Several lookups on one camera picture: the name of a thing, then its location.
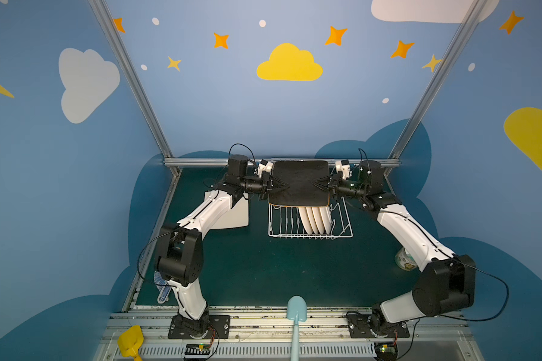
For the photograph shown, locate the yellow toy scoop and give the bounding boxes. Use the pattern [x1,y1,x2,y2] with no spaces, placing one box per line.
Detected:
[117,325,144,361]

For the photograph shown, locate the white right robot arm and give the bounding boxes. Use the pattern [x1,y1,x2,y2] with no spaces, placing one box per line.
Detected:
[314,160,476,335]

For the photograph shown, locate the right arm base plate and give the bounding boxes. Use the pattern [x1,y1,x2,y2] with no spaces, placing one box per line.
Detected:
[346,311,410,338]

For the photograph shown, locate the blue dotted work glove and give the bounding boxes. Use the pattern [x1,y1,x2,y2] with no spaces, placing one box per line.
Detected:
[154,271,172,305]

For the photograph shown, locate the black square plate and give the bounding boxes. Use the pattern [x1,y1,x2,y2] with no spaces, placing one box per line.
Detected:
[268,160,331,207]

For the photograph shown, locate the white round plate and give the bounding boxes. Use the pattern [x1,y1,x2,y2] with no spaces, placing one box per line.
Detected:
[298,207,314,235]
[306,207,321,235]
[319,206,332,235]
[312,207,326,235]

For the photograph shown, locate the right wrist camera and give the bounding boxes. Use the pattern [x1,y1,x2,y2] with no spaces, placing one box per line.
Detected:
[335,159,352,180]

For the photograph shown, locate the small printed cup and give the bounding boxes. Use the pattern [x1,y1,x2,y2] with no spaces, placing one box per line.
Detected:
[394,248,418,272]

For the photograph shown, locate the white wire dish rack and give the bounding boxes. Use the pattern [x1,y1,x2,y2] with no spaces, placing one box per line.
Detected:
[266,157,354,240]

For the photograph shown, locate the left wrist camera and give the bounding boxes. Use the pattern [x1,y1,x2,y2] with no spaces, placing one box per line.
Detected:
[256,159,274,177]

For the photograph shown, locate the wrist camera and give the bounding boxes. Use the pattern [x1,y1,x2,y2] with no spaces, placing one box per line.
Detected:
[335,159,352,180]
[256,159,274,177]

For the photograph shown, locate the left circuit board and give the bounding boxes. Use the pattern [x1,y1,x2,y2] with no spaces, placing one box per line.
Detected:
[185,344,211,356]

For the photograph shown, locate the right circuit board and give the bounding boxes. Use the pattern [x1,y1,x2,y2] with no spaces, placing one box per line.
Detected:
[374,343,397,361]

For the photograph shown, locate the circuit board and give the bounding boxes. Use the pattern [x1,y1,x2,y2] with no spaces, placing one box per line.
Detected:
[185,344,211,356]
[374,343,397,361]

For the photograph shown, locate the light blue toy shovel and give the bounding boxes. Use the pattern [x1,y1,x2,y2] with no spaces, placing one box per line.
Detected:
[287,296,307,361]

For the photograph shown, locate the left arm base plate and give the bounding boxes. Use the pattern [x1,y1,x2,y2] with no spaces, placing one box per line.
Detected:
[167,314,230,340]

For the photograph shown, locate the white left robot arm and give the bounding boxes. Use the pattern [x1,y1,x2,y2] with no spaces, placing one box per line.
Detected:
[154,155,287,338]

